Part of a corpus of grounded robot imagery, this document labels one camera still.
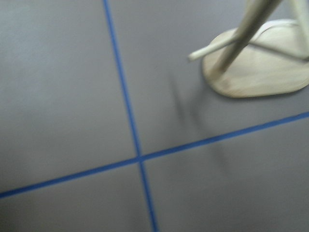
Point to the wooden cup storage rack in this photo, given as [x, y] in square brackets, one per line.
[261, 57]

